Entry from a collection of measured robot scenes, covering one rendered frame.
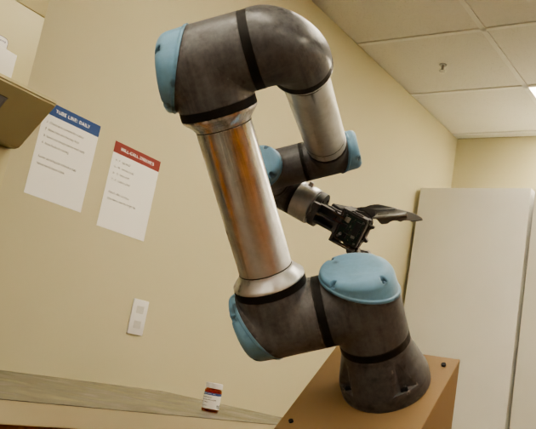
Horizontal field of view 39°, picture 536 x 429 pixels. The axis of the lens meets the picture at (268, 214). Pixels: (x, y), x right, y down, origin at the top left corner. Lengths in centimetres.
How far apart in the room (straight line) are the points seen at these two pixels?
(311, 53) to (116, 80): 143
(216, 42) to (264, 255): 32
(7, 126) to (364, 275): 80
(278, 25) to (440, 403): 64
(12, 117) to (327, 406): 83
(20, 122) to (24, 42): 20
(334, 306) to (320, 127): 30
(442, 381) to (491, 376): 261
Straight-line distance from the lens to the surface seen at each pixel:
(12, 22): 170
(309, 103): 119
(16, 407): 135
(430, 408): 125
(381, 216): 148
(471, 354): 395
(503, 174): 460
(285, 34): 106
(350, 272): 117
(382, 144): 389
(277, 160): 140
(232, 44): 106
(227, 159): 110
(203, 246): 275
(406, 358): 124
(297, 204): 150
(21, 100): 157
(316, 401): 131
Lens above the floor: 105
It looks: 12 degrees up
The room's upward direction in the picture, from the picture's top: 10 degrees clockwise
